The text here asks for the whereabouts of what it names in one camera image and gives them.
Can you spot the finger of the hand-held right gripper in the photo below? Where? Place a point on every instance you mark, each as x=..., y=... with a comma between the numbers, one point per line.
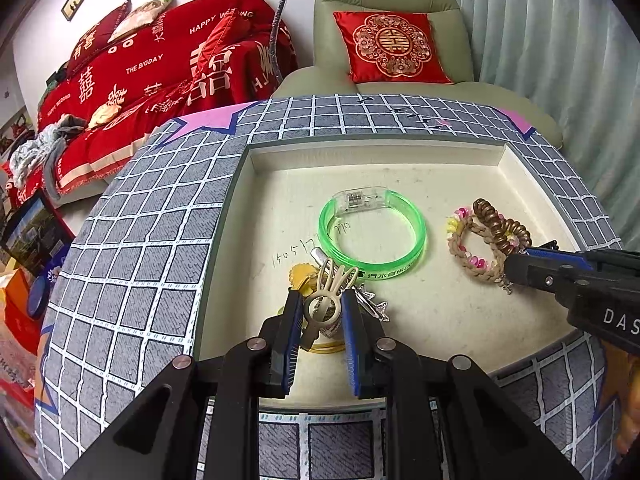
x=535, y=272
x=560, y=256

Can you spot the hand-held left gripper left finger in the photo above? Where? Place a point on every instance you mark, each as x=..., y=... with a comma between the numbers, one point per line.
x=287, y=345

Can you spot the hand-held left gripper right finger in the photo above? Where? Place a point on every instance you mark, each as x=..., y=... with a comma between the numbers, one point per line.
x=354, y=350

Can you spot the silver crystal brooch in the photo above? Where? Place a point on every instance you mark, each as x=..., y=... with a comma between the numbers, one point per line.
x=372, y=305

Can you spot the beige rabbit hair clip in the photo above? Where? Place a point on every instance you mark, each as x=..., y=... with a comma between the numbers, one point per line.
x=332, y=280

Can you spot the grey jewelry tray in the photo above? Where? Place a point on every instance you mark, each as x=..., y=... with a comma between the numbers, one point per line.
x=400, y=175

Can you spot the grid-patterned tray box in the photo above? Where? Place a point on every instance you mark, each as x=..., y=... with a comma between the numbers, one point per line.
x=150, y=240

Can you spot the pale green curtain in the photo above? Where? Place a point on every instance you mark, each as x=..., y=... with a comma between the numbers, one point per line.
x=550, y=60

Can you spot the blue round lid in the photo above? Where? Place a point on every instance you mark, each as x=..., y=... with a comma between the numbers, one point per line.
x=38, y=297

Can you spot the red embroidered cushion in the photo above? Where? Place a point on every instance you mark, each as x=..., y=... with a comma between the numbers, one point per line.
x=395, y=45

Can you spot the orange bag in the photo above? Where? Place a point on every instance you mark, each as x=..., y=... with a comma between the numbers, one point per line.
x=15, y=315

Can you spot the black framed picture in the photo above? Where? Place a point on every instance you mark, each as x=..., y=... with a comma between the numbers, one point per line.
x=30, y=230

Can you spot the red blanket-covered sofa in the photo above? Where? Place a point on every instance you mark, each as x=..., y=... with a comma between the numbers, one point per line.
x=175, y=50

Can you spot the pile of grey clothes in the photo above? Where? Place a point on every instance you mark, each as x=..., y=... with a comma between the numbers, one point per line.
x=35, y=150

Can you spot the red printed pillow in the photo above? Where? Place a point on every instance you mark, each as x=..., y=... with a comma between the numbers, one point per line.
x=95, y=40

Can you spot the cartoon print pillow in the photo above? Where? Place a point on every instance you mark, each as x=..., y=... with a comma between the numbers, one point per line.
x=142, y=12

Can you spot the framed wall picture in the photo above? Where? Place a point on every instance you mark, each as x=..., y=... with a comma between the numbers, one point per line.
x=12, y=135

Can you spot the small wall photo frame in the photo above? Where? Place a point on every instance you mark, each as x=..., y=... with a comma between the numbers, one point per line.
x=73, y=2

